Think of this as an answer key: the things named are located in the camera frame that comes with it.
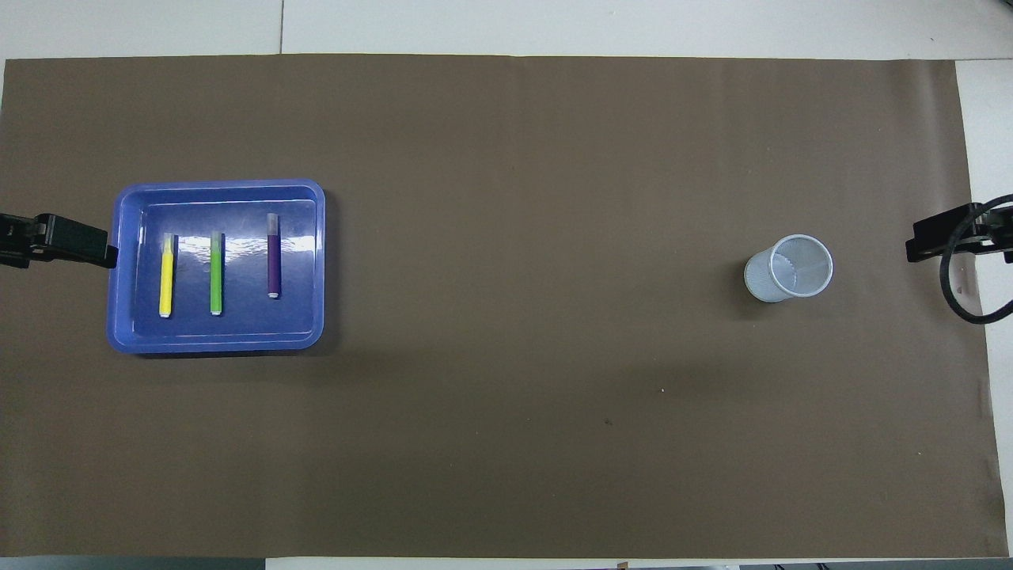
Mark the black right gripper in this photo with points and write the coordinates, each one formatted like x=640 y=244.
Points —
x=997 y=233

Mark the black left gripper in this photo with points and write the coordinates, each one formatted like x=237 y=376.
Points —
x=20 y=237

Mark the yellow marker pen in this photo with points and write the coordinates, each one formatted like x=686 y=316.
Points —
x=166 y=277

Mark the green marker pen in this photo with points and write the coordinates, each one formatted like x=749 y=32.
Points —
x=216 y=277

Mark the purple marker pen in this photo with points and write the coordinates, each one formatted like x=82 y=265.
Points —
x=273 y=261

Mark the blue plastic tray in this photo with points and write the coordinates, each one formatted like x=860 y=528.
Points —
x=245 y=324

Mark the translucent plastic cup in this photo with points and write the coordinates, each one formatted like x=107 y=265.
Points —
x=764 y=281

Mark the brown paper table mat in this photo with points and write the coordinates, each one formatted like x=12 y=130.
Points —
x=506 y=443

